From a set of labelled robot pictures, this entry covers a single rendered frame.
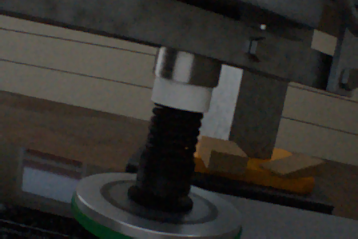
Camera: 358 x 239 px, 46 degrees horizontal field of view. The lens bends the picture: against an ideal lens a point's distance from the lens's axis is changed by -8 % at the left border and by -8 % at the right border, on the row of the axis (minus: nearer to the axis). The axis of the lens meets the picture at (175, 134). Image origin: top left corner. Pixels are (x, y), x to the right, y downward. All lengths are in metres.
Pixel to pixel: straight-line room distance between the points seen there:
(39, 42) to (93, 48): 0.92
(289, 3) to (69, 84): 6.62
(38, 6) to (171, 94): 0.19
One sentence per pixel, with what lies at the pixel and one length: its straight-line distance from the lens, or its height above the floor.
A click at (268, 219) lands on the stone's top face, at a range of 0.78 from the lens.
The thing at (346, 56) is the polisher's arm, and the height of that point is 1.09.
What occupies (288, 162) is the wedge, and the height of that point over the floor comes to 0.81.
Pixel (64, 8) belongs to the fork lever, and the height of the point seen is 1.06.
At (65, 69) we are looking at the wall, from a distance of 7.04.
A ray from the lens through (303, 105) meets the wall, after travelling 6.94.
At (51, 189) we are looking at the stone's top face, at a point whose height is 0.80.
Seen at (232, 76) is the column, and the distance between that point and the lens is 1.37.
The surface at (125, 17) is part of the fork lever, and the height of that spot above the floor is 1.07.
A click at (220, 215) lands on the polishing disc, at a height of 0.86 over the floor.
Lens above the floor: 1.04
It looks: 10 degrees down
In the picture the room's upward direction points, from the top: 12 degrees clockwise
